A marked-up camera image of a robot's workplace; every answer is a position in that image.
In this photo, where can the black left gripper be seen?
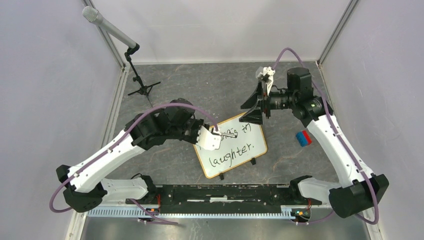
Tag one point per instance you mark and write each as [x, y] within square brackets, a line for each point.
[197, 123]

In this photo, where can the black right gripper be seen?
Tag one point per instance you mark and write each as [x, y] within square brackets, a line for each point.
[254, 115]

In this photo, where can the yellow framed whiteboard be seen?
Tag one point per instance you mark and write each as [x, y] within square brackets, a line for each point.
[250, 143]

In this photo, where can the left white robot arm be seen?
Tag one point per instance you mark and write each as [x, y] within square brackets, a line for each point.
[85, 185]

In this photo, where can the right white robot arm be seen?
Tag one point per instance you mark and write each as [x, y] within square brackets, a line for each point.
[358, 187]

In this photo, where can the blue red whiteboard eraser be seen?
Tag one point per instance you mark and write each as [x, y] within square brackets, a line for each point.
[303, 138]

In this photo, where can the black microphone stand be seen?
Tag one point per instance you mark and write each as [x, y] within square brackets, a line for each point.
[143, 90]

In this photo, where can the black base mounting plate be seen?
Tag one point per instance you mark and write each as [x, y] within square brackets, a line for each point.
[222, 198]

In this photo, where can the grey microphone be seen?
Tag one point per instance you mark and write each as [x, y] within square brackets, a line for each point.
[93, 16]

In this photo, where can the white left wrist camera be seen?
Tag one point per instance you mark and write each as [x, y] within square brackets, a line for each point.
[208, 139]

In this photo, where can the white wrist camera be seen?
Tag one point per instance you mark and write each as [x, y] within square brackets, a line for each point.
[208, 139]
[266, 75]

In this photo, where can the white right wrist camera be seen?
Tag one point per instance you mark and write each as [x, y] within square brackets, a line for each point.
[266, 75]

